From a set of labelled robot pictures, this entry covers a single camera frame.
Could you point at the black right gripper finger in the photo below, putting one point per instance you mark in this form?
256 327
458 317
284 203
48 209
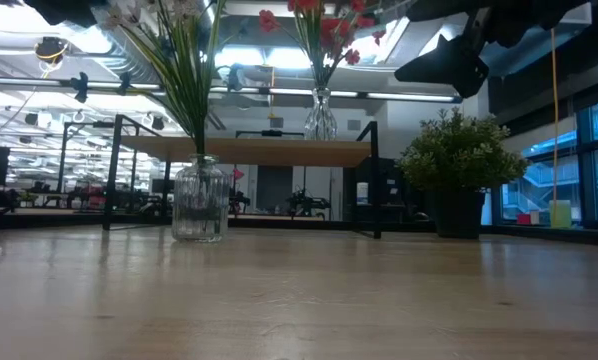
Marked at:
424 70

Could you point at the tall fluted clear glass vase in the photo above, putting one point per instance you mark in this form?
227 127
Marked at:
320 122

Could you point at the orange artificial flower bunch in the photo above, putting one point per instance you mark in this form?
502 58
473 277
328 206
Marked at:
268 21

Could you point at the ribbed clear glass jar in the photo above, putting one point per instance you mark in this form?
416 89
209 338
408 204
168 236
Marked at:
200 205

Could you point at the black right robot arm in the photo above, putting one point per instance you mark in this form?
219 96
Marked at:
519 12

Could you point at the black background robot arm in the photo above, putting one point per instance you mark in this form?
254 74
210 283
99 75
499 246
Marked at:
306 204

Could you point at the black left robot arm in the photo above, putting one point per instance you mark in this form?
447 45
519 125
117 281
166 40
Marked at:
64 11

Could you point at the wooden shelf board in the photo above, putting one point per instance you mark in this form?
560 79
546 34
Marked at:
259 151

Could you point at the long overhead light bar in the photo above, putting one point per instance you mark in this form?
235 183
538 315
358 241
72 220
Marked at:
399 95

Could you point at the green potted plant black pot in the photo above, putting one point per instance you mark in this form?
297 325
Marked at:
459 155

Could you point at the black cabinet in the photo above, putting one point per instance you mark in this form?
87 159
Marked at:
384 185

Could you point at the small red box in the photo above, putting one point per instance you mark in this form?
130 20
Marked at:
523 219

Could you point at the small white box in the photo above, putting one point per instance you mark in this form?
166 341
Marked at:
534 217

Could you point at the yellow green translucent container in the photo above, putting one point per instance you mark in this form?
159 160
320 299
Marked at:
560 215

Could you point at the black metal shelf frame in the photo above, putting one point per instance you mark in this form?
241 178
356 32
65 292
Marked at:
376 200

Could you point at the black camera crossbar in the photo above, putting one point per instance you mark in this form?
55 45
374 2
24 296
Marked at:
271 133

